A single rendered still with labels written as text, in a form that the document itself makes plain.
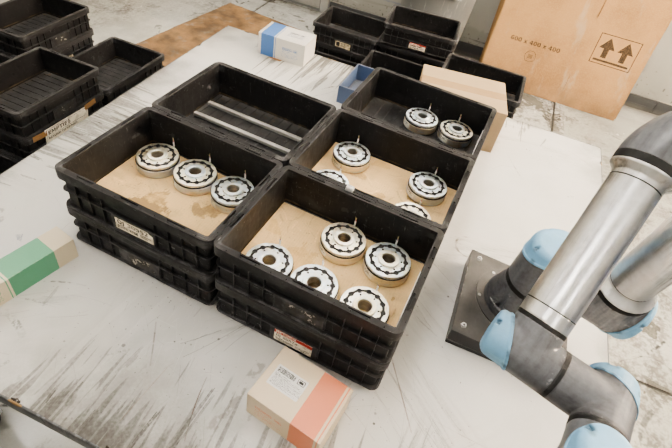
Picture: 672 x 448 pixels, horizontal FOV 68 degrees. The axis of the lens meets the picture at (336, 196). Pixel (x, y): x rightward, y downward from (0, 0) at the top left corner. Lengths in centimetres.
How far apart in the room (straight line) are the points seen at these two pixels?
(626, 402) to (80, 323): 100
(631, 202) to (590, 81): 317
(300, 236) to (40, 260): 57
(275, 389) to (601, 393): 54
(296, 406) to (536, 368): 44
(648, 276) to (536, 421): 39
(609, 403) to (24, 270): 110
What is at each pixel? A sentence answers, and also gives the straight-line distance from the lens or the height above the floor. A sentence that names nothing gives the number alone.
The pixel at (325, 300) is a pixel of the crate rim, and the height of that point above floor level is 93.
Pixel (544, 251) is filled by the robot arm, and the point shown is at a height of 97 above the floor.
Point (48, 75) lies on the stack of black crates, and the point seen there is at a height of 49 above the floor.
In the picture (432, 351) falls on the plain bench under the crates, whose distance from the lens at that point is 119.
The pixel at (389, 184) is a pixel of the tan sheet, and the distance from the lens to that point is 132.
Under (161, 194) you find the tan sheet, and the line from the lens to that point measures 124.
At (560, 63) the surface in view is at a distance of 391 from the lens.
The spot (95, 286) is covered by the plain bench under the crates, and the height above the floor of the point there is 70.
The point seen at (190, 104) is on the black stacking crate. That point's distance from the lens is 148.
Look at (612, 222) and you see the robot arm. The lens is 79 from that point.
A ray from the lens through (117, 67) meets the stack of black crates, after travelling 265.
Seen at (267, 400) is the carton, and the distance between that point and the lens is 99.
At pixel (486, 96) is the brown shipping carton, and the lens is 180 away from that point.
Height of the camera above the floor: 167
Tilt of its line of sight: 42 degrees down
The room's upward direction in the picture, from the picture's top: 11 degrees clockwise
